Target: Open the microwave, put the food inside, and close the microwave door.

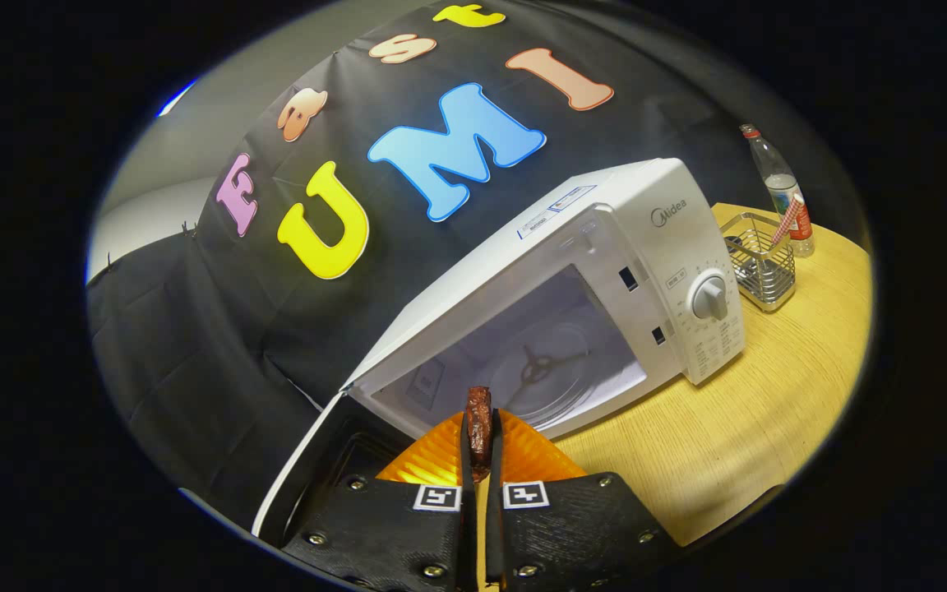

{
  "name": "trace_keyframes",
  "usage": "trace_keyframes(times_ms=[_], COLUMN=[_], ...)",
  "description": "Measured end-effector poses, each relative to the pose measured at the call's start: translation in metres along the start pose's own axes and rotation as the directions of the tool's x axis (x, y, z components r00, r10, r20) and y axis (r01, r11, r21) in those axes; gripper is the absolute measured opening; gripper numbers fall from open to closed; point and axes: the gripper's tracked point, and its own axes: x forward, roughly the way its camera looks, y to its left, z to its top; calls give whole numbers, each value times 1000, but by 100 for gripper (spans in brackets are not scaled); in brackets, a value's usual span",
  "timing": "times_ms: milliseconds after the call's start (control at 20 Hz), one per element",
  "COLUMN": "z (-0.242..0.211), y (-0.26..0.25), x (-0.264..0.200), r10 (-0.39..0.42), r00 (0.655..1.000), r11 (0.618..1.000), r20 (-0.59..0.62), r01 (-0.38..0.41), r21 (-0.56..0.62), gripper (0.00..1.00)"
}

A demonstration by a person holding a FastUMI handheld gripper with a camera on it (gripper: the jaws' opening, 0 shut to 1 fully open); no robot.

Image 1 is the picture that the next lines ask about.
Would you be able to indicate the clear plastic water bottle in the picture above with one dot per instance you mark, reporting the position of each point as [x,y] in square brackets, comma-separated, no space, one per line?
[778,185]

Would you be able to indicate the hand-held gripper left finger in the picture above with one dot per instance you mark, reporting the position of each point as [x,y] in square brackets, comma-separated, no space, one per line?
[468,510]

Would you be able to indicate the white toaster oven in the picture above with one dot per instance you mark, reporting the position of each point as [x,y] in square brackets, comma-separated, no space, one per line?
[646,238]

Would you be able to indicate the glass turntable plate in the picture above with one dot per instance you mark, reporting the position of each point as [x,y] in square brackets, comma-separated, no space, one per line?
[576,382]

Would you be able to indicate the dark red meat strip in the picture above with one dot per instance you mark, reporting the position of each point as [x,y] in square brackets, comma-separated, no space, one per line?
[479,427]

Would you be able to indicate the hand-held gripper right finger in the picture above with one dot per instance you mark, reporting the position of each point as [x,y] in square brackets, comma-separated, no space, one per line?
[496,510]

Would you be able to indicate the red white striped straw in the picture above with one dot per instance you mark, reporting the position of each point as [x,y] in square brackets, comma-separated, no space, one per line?
[787,220]

